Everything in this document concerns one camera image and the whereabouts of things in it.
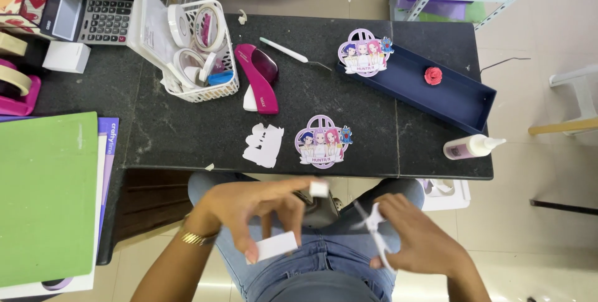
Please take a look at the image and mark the clear tape roll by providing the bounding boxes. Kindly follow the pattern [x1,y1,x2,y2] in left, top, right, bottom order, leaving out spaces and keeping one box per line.
[193,3,228,53]

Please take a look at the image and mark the white foam tape roll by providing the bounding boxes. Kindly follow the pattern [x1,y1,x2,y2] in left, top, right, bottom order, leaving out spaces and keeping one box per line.
[172,48,217,84]

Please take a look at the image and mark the white glue bottle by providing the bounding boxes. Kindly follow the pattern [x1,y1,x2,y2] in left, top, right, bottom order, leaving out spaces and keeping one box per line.
[442,134,507,161]

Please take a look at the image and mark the white scissors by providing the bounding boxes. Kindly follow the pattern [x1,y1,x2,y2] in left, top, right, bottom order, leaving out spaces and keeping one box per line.
[352,200,398,276]

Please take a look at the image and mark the white paper backing cutout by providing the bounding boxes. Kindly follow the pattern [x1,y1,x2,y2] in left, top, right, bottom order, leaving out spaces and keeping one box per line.
[241,122,285,169]

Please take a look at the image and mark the magenta stapler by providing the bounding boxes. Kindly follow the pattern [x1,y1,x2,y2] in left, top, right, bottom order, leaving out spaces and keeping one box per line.
[233,43,280,115]

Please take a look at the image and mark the person's right hand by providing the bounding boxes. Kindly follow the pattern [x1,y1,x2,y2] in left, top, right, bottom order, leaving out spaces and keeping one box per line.
[369,193,462,278]

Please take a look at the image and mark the black metal bar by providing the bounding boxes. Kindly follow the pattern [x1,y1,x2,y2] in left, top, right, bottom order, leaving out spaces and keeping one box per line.
[529,199,598,217]

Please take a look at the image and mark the navy blue tray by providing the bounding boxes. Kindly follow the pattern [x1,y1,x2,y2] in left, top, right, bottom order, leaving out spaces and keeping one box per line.
[336,42,497,135]

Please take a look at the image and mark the person's blue jeans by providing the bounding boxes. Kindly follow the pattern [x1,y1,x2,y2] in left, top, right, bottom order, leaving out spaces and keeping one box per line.
[187,171,426,302]

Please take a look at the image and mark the white weeding tool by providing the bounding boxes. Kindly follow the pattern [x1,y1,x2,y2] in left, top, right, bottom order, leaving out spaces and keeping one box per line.
[259,36,333,72]

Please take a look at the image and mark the pink tape dispenser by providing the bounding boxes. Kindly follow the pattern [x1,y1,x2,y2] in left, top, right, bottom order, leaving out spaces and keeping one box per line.
[0,58,42,117]

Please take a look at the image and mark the white double-sided tape roll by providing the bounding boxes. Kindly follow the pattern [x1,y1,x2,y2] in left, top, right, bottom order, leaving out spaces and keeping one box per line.
[167,4,192,49]

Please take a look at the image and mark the black wire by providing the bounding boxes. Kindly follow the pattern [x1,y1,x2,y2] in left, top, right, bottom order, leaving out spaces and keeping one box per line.
[479,56,532,75]

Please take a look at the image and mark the white waste bin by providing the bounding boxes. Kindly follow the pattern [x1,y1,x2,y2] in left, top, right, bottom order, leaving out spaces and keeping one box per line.
[417,178,472,212]

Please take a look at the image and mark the red paper rose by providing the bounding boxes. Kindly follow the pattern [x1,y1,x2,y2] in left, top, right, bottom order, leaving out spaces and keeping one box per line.
[424,66,444,86]

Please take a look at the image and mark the white foam strip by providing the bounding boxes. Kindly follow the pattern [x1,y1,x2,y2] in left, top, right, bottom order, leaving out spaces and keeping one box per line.
[246,231,299,265]

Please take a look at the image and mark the small white box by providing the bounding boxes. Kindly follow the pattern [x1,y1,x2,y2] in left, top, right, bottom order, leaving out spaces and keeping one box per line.
[41,41,92,75]

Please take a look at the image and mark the clear plastic box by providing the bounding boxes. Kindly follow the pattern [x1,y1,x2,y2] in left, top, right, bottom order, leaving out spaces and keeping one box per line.
[126,0,188,72]

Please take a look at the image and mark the person's left hand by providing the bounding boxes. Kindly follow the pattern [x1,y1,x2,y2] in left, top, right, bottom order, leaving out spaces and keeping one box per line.
[194,177,330,265]

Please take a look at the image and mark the white plastic basket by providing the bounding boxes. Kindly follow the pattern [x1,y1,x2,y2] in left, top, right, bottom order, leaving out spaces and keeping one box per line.
[161,0,240,103]

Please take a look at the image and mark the gold wrist bracelet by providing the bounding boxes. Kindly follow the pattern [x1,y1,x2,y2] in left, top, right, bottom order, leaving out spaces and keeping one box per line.
[179,228,219,247]

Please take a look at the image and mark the dark grey stool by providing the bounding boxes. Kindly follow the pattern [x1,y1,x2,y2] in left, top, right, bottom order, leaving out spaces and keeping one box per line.
[294,189,341,229]

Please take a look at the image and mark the beige masking tape roll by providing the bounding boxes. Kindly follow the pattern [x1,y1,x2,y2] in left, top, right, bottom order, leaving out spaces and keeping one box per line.
[0,31,29,58]

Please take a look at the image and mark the cartoon character paper cutout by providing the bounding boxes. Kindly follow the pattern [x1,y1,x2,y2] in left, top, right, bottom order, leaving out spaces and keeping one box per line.
[337,28,395,78]
[294,114,354,170]

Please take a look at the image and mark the purple craft packet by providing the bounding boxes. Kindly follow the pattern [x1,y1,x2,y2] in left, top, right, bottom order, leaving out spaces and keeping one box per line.
[96,117,120,251]

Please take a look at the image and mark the blue tape dispenser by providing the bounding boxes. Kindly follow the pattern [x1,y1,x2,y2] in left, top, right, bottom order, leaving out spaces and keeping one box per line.
[207,70,235,87]

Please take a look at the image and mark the grey desk calculator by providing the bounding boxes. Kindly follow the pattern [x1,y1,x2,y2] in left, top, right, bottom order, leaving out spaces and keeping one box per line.
[39,0,134,46]

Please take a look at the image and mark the green cutting mat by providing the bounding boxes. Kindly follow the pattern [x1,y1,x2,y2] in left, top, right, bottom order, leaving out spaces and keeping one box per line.
[0,111,99,289]

